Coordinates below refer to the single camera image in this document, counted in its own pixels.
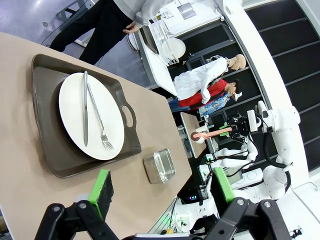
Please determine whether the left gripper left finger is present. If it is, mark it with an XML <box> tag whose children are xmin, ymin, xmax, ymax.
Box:
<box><xmin>34</xmin><ymin>169</ymin><xmax>118</xmax><ymax>240</ymax></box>

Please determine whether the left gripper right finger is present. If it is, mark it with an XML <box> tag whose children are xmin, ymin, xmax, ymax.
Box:
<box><xmin>192</xmin><ymin>167</ymin><xmax>293</xmax><ymax>240</ymax></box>

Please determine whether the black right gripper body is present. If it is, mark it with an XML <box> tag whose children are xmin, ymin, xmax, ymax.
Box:
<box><xmin>226</xmin><ymin>113</ymin><xmax>251</xmax><ymax>145</ymax></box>

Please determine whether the dark brown serving tray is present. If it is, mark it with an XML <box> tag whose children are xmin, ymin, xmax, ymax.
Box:
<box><xmin>139</xmin><ymin>24</ymin><xmax>160</xmax><ymax>55</ymax></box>
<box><xmin>31</xmin><ymin>53</ymin><xmax>143</xmax><ymax>180</ymax></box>

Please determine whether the round white plate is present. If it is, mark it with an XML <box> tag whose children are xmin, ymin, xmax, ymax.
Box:
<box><xmin>58</xmin><ymin>72</ymin><xmax>125</xmax><ymax>161</ymax></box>
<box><xmin>161</xmin><ymin>37</ymin><xmax>187</xmax><ymax>63</ymax></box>

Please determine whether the person's left forearm grey sleeve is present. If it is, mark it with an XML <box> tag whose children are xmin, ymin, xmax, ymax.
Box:
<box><xmin>134</xmin><ymin>0</ymin><xmax>176</xmax><ymax>28</ymax></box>

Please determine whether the person's left hand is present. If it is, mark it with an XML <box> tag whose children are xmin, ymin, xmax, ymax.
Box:
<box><xmin>122</xmin><ymin>21</ymin><xmax>140</xmax><ymax>35</ymax></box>

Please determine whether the blue patterned cloth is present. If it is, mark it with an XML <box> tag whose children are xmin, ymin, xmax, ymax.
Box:
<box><xmin>198</xmin><ymin>93</ymin><xmax>231</xmax><ymax>117</ymax></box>

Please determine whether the small brown table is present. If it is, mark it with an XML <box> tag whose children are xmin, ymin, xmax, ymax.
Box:
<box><xmin>179</xmin><ymin>111</ymin><xmax>208</xmax><ymax>159</ymax></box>

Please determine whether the person in red shirt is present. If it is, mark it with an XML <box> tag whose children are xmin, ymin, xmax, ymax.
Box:
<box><xmin>178</xmin><ymin>78</ymin><xmax>245</xmax><ymax>113</ymax></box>

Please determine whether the white box device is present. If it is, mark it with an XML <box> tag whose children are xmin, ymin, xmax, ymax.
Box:
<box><xmin>231</xmin><ymin>167</ymin><xmax>264</xmax><ymax>190</ymax></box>

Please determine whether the silver fork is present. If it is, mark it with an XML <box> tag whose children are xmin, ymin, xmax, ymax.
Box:
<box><xmin>86</xmin><ymin>83</ymin><xmax>115</xmax><ymax>152</ymax></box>

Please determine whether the rectangular metal container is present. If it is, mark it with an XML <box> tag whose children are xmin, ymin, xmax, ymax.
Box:
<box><xmin>143</xmin><ymin>148</ymin><xmax>176</xmax><ymax>185</ymax></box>

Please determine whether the person in white shirt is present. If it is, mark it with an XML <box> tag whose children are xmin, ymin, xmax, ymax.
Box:
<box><xmin>173</xmin><ymin>53</ymin><xmax>247</xmax><ymax>105</ymax></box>

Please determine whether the silver knife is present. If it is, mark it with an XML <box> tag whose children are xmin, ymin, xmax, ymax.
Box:
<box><xmin>82</xmin><ymin>70</ymin><xmax>89</xmax><ymax>148</ymax></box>

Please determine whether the large white table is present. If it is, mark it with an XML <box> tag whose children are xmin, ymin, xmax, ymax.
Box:
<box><xmin>134</xmin><ymin>22</ymin><xmax>181</xmax><ymax>97</ymax></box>

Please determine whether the person in light grey hoodie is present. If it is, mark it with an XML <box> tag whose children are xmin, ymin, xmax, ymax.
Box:
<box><xmin>49</xmin><ymin>0</ymin><xmax>176</xmax><ymax>66</ymax></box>

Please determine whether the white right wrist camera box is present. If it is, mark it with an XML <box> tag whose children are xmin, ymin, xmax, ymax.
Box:
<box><xmin>246</xmin><ymin>109</ymin><xmax>256</xmax><ymax>133</ymax></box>

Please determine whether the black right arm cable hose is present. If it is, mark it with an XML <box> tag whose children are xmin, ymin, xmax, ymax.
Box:
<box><xmin>263</xmin><ymin>129</ymin><xmax>293</xmax><ymax>192</ymax></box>

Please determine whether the white wire dish rack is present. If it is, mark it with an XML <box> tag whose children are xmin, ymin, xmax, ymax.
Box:
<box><xmin>149</xmin><ymin>18</ymin><xmax>187</xmax><ymax>67</ymax></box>

